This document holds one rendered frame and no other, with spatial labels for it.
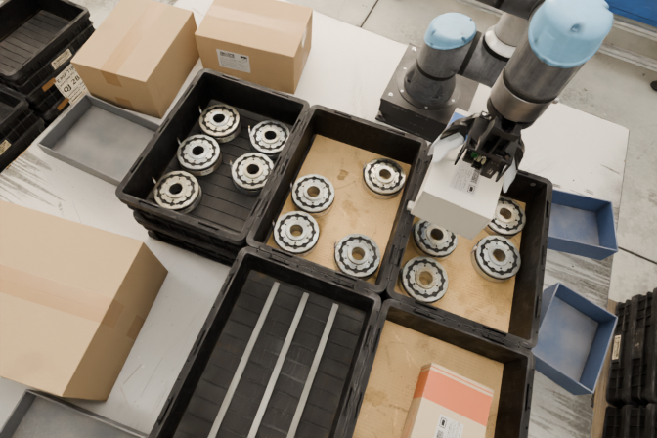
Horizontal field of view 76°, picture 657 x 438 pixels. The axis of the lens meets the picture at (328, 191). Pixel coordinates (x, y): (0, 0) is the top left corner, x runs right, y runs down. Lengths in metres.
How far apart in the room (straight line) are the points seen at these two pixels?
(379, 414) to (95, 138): 1.04
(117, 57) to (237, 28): 0.34
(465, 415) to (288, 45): 1.02
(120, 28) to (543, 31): 1.16
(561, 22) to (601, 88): 2.44
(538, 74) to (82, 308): 0.85
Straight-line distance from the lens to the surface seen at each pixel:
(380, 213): 1.03
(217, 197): 1.04
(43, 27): 2.15
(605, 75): 3.05
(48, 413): 1.16
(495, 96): 0.61
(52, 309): 0.98
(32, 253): 1.04
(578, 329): 1.26
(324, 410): 0.91
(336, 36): 1.58
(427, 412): 0.87
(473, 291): 1.02
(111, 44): 1.39
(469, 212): 0.73
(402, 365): 0.94
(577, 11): 0.54
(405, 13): 2.89
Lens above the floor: 1.74
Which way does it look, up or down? 61 degrees down
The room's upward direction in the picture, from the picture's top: 8 degrees clockwise
